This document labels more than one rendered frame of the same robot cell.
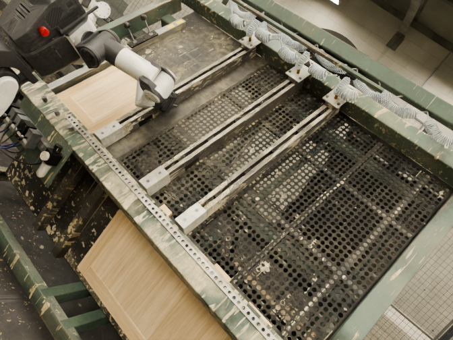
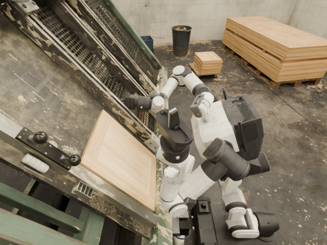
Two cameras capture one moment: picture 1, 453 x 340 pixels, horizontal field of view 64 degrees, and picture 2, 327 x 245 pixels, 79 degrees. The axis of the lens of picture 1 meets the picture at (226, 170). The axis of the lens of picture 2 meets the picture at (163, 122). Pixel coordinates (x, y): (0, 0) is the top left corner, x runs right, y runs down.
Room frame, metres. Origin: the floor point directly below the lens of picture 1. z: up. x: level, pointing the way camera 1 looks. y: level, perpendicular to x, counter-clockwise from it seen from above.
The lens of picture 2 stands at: (2.10, 1.49, 1.91)
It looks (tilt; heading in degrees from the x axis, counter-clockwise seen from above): 39 degrees down; 246
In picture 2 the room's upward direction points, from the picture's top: straight up
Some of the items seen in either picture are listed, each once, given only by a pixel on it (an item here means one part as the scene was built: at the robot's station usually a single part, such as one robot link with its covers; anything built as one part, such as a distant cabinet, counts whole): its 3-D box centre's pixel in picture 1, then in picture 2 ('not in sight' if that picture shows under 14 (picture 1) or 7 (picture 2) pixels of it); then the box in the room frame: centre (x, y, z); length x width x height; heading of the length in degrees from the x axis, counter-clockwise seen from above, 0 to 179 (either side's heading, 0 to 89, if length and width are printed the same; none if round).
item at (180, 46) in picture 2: not in sight; (180, 41); (-0.48, -3.21, 0.33); 0.52 x 0.51 x 0.65; 77
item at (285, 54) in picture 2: not in sight; (266, 46); (-2.00, -1.84, 0.39); 2.46 x 1.05 x 0.78; 77
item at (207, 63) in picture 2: not in sight; (204, 64); (-0.37, -1.91, 0.20); 0.61 x 0.53 x 0.40; 77
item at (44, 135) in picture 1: (23, 136); (180, 201); (1.72, 0.90, 0.69); 0.50 x 0.14 x 0.24; 66
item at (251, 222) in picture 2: not in sight; (242, 222); (1.22, 1.07, 0.28); 0.21 x 0.20 x 0.13; 156
